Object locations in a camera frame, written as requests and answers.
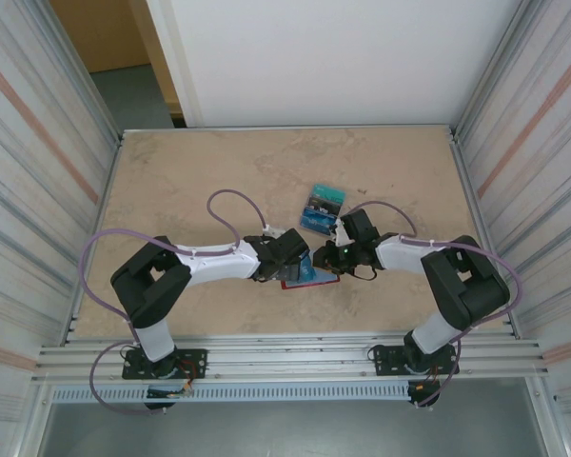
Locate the teal patterned credit card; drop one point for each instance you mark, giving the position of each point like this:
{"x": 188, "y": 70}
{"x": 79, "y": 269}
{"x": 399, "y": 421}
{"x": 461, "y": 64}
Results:
{"x": 307, "y": 269}

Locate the clear acrylic card tray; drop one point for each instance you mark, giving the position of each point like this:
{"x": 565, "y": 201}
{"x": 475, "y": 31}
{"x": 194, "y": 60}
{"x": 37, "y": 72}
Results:
{"x": 302, "y": 220}

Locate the red card holder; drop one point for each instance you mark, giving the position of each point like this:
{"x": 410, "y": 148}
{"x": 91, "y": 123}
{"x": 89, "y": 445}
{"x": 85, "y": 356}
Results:
{"x": 304, "y": 287}

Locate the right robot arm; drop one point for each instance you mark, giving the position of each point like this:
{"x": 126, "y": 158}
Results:
{"x": 399, "y": 254}

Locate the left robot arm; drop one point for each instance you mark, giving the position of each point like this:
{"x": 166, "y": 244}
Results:
{"x": 219, "y": 259}

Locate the dark blue credit card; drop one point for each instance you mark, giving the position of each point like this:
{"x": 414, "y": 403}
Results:
{"x": 318, "y": 222}

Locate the black credit card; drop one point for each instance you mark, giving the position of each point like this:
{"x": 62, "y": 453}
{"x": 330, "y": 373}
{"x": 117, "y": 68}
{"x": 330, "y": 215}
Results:
{"x": 323, "y": 205}

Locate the black base connector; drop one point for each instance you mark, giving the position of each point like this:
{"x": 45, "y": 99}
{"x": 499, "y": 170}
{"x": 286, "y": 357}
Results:
{"x": 419, "y": 390}
{"x": 162, "y": 393}

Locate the grey metal sheet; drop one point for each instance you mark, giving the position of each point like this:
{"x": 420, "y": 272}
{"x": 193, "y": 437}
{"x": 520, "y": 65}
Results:
{"x": 290, "y": 428}

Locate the corrugated metal side panel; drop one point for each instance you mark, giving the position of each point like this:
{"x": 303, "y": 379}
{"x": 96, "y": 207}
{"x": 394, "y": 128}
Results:
{"x": 28, "y": 143}
{"x": 542, "y": 143}

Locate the brown wooden door panel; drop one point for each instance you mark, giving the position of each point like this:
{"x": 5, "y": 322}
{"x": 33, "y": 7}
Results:
{"x": 109, "y": 33}

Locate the aluminium front rail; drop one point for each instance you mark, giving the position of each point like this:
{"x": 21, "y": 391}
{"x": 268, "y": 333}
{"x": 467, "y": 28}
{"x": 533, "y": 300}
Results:
{"x": 290, "y": 362}

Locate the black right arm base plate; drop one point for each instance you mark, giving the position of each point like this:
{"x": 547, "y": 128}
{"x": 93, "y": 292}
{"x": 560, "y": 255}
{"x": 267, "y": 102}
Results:
{"x": 385, "y": 359}

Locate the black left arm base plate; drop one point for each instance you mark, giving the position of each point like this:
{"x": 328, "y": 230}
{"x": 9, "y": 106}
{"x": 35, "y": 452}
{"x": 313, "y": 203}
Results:
{"x": 192, "y": 362}

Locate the white door frame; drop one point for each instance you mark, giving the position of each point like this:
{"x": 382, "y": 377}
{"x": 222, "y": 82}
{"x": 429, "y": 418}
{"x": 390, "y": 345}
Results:
{"x": 181, "y": 71}

